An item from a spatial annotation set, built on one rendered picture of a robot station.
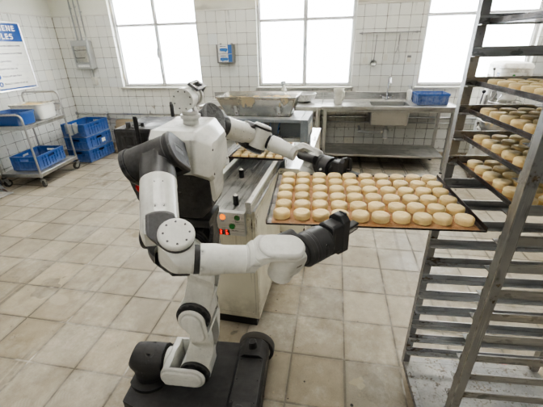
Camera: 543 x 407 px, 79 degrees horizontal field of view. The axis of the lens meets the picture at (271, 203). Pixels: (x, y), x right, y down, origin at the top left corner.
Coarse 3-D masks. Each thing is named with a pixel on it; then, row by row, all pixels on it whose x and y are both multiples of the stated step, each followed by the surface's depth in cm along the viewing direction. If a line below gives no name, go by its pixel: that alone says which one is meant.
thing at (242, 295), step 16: (240, 176) 216; (256, 176) 219; (224, 192) 196; (240, 192) 195; (272, 192) 214; (224, 208) 176; (240, 208) 176; (256, 208) 175; (256, 224) 178; (272, 224) 222; (224, 240) 184; (240, 240) 182; (256, 272) 189; (224, 288) 200; (240, 288) 197; (256, 288) 195; (224, 304) 206; (240, 304) 203; (256, 304) 200; (224, 320) 216; (240, 320) 213; (256, 320) 210
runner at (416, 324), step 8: (416, 320) 156; (424, 320) 155; (416, 328) 155; (424, 328) 154; (432, 328) 154; (440, 328) 154; (448, 328) 154; (456, 328) 154; (464, 328) 154; (488, 328) 153; (496, 328) 152; (504, 328) 152; (512, 328) 151; (520, 328) 151; (528, 328) 150; (536, 328) 150; (528, 336) 149; (536, 336) 149
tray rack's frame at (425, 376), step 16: (416, 368) 164; (432, 368) 164; (448, 368) 164; (480, 368) 164; (496, 368) 164; (512, 368) 163; (528, 368) 163; (416, 384) 157; (432, 384) 157; (448, 384) 156; (480, 384) 156; (496, 384) 156; (512, 384) 156; (416, 400) 150; (432, 400) 150; (464, 400) 150; (480, 400) 149
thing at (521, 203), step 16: (528, 160) 77; (528, 176) 77; (528, 192) 78; (512, 208) 82; (528, 208) 80; (512, 224) 82; (512, 240) 84; (496, 256) 89; (512, 256) 86; (496, 272) 89; (496, 288) 91; (480, 304) 96; (480, 320) 96; (480, 336) 99; (464, 352) 105; (464, 368) 105; (464, 384) 108; (448, 400) 115
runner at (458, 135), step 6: (456, 132) 117; (462, 132) 117; (468, 132) 117; (474, 132) 116; (480, 132) 116; (486, 132) 116; (492, 132) 116; (498, 132) 115; (504, 132) 115; (510, 132) 115; (456, 138) 118
